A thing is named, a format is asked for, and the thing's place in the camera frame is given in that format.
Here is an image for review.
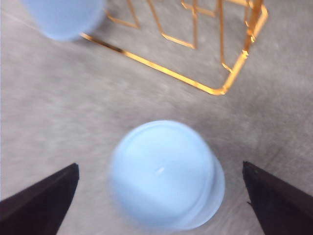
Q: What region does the gold wire cup rack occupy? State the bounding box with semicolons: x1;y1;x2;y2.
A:
81;0;268;95

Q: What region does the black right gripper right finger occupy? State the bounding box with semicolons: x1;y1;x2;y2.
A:
242;161;313;235

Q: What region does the blue ribbed cup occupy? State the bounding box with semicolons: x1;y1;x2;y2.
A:
110;121;225;231
21;0;106;42

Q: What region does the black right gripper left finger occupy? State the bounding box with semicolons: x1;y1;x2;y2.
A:
0;163;79;235

